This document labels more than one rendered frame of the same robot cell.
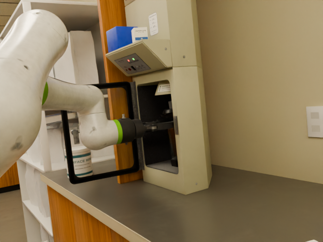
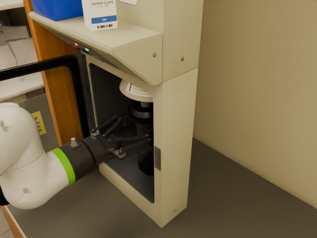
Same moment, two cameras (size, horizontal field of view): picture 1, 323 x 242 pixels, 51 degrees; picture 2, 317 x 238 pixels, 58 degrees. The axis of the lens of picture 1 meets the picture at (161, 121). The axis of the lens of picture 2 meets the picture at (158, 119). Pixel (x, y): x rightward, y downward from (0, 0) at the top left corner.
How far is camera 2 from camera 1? 0.80 m
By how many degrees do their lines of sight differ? 32
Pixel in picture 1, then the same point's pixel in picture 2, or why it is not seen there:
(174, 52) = (168, 55)
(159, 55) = (143, 70)
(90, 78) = not seen: outside the picture
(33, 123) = not seen: outside the picture
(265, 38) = (299, 5)
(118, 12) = not seen: outside the picture
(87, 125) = (12, 186)
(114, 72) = (48, 34)
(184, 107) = (172, 135)
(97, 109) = (28, 158)
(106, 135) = (49, 192)
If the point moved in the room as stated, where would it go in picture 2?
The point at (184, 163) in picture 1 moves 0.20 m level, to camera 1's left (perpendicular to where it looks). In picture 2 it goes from (163, 199) to (88, 212)
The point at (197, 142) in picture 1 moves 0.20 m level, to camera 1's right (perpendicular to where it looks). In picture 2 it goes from (182, 169) to (250, 159)
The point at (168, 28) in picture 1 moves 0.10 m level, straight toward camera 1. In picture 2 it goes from (162, 11) to (173, 28)
